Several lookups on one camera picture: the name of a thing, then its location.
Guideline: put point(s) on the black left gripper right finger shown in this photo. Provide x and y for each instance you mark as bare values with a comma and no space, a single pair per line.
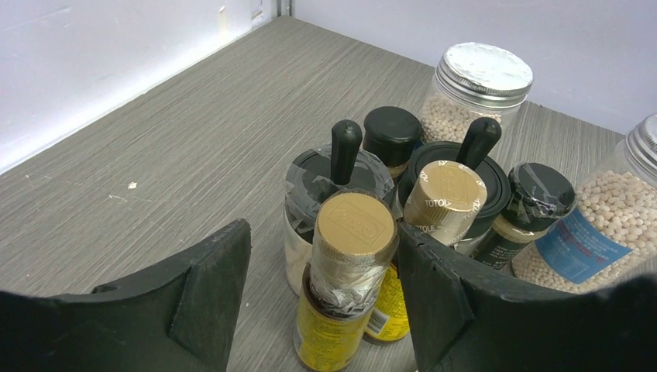
466,316

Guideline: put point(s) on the small taped black cap bottle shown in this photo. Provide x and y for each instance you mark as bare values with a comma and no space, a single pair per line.
540,197

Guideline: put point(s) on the taped black lid spice jar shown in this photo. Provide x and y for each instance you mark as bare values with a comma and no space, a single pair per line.
316,174

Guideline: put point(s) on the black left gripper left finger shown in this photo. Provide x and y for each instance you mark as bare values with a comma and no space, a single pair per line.
178,314

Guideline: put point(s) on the silver lid peppercorn jar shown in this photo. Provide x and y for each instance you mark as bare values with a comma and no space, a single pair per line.
473,80

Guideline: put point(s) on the yellow label bottle taped cap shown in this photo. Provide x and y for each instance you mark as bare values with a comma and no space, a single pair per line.
355,239

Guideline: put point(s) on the black lid handled spice jar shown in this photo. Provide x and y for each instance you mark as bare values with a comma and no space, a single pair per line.
481,137

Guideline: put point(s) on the silver lid blue label jar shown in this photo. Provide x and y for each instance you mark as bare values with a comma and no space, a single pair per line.
611,232

